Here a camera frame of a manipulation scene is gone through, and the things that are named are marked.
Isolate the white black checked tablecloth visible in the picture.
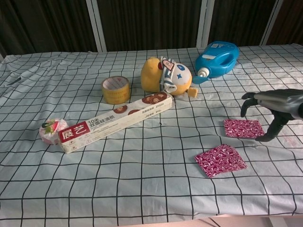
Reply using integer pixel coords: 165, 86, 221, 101
0, 42, 303, 217

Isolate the small round pink container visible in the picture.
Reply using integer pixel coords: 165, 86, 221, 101
39, 119, 69, 145

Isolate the blue detergent pump bottle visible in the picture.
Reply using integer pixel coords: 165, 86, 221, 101
192, 40, 240, 85

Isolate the yellow plush toy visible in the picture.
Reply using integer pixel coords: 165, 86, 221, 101
141, 56, 198, 97

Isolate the white aluminium frame post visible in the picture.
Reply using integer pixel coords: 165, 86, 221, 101
85, 0, 107, 52
196, 0, 215, 48
261, 0, 284, 46

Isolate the long white baking paper box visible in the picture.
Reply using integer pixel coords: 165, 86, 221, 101
58, 92, 173, 155

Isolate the yellow packing tape roll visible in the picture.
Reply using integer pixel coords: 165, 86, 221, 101
101, 77, 130, 105

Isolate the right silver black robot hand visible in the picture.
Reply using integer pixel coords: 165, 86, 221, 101
241, 88, 303, 142

